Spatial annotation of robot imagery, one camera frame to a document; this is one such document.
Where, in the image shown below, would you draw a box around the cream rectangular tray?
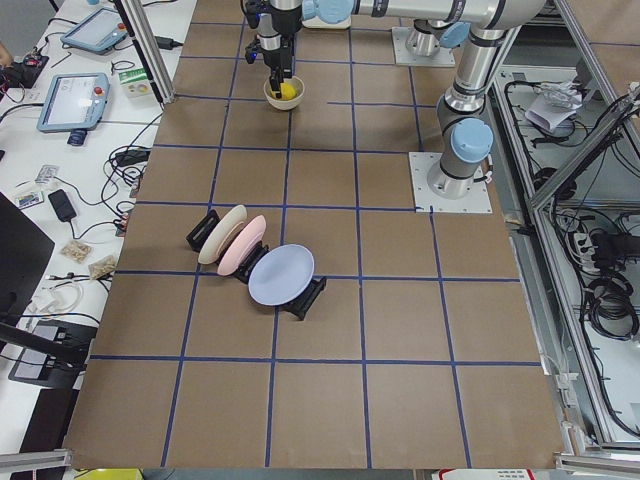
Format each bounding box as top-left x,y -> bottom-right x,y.
302,17 -> 351,30

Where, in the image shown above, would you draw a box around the yellow lemon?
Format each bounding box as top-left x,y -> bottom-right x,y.
270,83 -> 298,101

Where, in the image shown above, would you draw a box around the black phone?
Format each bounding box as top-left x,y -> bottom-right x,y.
48,189 -> 77,222

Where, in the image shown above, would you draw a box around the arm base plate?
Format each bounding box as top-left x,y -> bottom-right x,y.
391,27 -> 455,68
408,152 -> 492,214

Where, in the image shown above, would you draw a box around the black dish rack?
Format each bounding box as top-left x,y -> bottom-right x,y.
186,210 -> 327,320

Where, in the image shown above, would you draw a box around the cream plate in rack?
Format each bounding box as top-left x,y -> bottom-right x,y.
198,205 -> 247,265

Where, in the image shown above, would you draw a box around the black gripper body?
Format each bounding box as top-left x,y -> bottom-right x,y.
243,0 -> 302,75

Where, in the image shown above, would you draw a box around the pink plate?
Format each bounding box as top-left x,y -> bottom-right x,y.
217,215 -> 266,276

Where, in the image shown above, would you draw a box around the black power adapter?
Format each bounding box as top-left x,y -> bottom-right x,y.
155,36 -> 183,50

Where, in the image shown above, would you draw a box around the aluminium frame post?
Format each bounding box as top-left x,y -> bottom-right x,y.
114,0 -> 175,105

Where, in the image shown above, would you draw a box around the green white carton box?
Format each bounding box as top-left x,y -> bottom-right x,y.
118,68 -> 152,98

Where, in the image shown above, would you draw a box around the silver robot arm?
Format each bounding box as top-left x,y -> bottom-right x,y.
428,1 -> 544,200
240,1 -> 470,100

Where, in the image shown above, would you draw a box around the white bowl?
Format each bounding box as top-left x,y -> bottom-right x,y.
263,76 -> 305,111

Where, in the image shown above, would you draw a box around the black monitor stand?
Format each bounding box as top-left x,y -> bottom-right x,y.
1,196 -> 97,388

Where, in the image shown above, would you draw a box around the blue plate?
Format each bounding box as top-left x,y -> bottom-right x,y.
248,244 -> 315,306

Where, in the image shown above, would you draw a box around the black coiled cables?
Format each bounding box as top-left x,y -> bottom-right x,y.
582,277 -> 636,341

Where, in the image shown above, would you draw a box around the blue teach pendant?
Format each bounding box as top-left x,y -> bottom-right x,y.
61,7 -> 128,54
37,73 -> 110,133

